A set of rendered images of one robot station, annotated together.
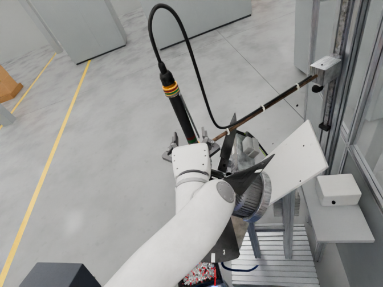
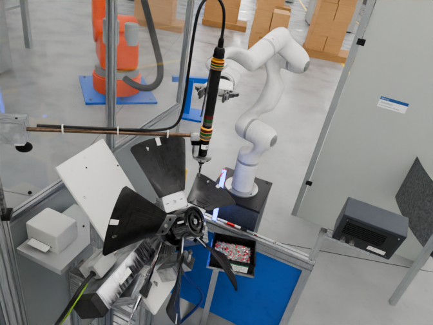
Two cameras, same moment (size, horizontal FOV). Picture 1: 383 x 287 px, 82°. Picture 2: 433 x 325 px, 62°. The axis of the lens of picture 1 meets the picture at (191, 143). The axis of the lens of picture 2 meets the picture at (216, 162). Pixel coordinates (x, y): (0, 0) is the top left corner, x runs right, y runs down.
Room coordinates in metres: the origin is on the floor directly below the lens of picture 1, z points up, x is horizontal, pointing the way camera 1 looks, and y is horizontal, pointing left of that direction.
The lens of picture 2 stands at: (1.69, -0.05, 2.14)
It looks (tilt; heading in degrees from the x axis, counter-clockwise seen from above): 32 degrees down; 175
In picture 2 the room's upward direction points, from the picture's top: 11 degrees clockwise
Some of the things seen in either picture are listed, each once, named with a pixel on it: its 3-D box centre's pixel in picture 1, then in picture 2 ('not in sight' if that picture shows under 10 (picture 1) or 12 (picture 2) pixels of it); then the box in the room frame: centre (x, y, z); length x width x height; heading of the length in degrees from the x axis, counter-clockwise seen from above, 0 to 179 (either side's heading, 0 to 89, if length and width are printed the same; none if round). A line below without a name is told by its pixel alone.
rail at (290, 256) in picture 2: not in sight; (230, 231); (0.27, 0.22, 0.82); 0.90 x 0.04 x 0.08; 68
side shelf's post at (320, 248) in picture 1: (322, 238); (73, 294); (0.47, -0.56, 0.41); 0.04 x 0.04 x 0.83; 68
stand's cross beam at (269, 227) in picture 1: (269, 227); (124, 307); (0.61, -0.26, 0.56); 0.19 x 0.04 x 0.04; 68
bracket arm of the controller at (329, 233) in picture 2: not in sight; (345, 240); (0.46, 0.71, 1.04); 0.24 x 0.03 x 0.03; 68
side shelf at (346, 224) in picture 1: (331, 206); (68, 235); (0.47, -0.56, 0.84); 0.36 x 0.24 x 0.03; 158
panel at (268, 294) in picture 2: not in sight; (219, 277); (0.27, 0.22, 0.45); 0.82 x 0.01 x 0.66; 68
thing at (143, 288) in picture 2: not in sight; (143, 287); (0.88, -0.14, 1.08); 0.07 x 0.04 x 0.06; 169
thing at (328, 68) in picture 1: (325, 69); (8, 128); (0.71, -0.62, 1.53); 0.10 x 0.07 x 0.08; 103
